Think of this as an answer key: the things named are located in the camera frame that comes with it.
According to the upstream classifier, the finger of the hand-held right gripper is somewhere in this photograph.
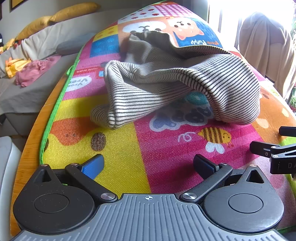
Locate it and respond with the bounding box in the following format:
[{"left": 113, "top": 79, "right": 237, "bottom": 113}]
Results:
[
  {"left": 249, "top": 140, "right": 282, "bottom": 160},
  {"left": 278, "top": 126, "right": 296, "bottom": 138}
]

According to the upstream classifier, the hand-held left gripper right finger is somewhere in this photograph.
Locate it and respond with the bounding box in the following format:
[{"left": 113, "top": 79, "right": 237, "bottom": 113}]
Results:
[{"left": 180, "top": 154, "right": 265, "bottom": 204}]

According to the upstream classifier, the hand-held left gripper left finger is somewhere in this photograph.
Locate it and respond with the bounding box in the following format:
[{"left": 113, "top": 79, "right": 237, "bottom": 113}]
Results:
[{"left": 35, "top": 154, "right": 118, "bottom": 203}]

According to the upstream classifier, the grey striped shirt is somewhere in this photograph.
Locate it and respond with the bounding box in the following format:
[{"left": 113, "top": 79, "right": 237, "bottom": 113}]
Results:
[{"left": 90, "top": 30, "right": 261, "bottom": 129}]

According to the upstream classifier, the colourful cartoon play mat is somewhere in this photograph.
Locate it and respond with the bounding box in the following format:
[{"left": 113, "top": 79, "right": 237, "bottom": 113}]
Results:
[{"left": 39, "top": 0, "right": 296, "bottom": 235}]

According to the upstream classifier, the grey sofa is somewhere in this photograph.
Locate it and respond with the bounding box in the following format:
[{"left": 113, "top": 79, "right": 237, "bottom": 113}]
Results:
[{"left": 0, "top": 9, "right": 99, "bottom": 138}]

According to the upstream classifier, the pink cloth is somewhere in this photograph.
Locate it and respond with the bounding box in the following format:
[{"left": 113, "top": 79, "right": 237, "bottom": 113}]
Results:
[{"left": 15, "top": 56, "right": 62, "bottom": 88}]

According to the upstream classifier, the yellow cloth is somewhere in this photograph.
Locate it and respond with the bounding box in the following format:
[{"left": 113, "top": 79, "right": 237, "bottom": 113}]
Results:
[{"left": 5, "top": 58, "right": 32, "bottom": 78}]

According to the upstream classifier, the yellow pillow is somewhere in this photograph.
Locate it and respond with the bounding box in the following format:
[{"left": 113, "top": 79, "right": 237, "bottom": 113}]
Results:
[
  {"left": 15, "top": 16, "right": 54, "bottom": 41},
  {"left": 49, "top": 2, "right": 101, "bottom": 23}
]

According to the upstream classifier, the dark window frame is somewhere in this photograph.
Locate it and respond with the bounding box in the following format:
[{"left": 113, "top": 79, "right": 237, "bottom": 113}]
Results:
[{"left": 208, "top": 0, "right": 242, "bottom": 49}]

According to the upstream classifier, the gold framed wall picture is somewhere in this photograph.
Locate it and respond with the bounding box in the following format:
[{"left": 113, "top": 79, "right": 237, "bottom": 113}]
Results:
[{"left": 9, "top": 0, "right": 31, "bottom": 12}]

